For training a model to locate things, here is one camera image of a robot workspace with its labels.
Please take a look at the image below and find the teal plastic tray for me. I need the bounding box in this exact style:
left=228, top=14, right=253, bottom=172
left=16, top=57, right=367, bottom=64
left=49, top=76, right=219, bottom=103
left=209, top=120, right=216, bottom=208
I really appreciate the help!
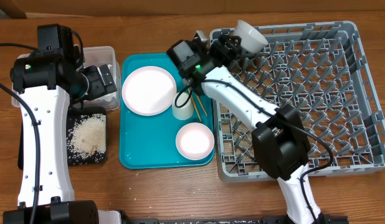
left=118, top=51, right=216, bottom=170

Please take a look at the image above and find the grey dishwasher rack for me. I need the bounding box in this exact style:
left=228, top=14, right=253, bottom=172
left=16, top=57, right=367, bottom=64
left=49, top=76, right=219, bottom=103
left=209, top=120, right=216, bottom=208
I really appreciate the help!
left=208, top=20, right=385, bottom=184

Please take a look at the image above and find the black tray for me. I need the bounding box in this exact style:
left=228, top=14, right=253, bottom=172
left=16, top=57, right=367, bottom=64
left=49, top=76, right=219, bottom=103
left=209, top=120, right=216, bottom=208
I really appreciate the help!
left=17, top=106, right=108, bottom=171

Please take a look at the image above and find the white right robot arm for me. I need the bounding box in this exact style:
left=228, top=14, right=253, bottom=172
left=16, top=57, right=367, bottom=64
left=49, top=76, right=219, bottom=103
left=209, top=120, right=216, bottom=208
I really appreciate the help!
left=166, top=34, right=329, bottom=223

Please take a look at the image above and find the clear plastic bin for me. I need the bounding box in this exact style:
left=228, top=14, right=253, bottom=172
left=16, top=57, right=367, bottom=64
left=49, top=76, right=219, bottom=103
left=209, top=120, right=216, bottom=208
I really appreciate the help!
left=10, top=46, right=121, bottom=110

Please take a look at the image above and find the white paper cup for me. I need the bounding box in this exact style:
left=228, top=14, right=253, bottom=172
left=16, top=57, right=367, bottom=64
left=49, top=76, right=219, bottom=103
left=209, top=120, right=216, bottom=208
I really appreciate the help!
left=172, top=92, right=194, bottom=120

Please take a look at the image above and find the pile of rice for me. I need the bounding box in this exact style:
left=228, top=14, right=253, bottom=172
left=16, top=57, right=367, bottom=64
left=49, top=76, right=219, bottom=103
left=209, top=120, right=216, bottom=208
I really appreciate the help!
left=67, top=113, right=107, bottom=161

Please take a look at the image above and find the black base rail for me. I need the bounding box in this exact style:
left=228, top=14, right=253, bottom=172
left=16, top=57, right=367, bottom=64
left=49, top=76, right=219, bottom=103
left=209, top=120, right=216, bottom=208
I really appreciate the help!
left=126, top=215, right=349, bottom=224

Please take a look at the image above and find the small white bowl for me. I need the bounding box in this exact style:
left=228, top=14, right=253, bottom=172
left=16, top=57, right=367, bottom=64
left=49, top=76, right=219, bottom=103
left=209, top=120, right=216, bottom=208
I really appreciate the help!
left=176, top=123, right=215, bottom=161

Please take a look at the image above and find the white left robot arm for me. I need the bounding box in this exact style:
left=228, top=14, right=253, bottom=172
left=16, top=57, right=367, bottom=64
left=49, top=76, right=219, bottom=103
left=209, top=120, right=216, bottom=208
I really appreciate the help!
left=3, top=24, right=127, bottom=223

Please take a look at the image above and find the wooden chopstick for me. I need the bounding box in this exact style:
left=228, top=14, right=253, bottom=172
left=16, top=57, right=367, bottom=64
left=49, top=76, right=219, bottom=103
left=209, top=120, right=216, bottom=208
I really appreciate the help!
left=196, top=95, right=207, bottom=116
left=191, top=95, right=202, bottom=122

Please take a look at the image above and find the large white plate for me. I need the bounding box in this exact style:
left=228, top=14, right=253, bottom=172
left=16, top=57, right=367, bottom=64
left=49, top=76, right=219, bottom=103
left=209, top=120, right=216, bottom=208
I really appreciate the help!
left=121, top=66, right=177, bottom=116

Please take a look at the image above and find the grey bowl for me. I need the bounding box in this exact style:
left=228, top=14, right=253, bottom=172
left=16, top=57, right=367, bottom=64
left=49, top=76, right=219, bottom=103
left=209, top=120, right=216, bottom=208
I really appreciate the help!
left=233, top=20, right=268, bottom=53

